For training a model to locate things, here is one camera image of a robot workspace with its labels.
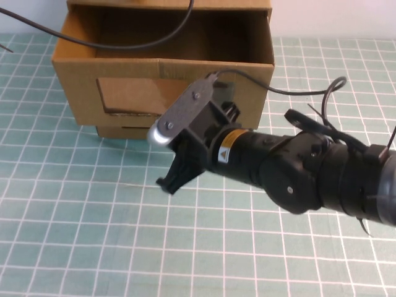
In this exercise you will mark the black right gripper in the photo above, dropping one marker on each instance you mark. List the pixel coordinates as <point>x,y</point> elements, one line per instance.
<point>201,139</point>

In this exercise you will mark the cardboard drawer with window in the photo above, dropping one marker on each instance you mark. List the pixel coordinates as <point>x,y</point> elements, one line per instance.
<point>136,133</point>
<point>80,92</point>

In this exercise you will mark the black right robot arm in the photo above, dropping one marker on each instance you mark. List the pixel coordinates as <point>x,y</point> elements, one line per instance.
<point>294,173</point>

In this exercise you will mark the cardboard drawer with flat window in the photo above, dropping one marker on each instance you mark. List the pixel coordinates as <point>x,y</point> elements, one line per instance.
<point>136,133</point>

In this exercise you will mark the green checked tablecloth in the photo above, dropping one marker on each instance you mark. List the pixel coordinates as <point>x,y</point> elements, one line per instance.
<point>154,247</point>

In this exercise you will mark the black zip tie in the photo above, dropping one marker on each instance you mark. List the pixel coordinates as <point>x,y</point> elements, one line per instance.
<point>366,229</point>
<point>390,139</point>

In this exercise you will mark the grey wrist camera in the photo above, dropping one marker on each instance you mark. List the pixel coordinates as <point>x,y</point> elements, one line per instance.
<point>185,105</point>

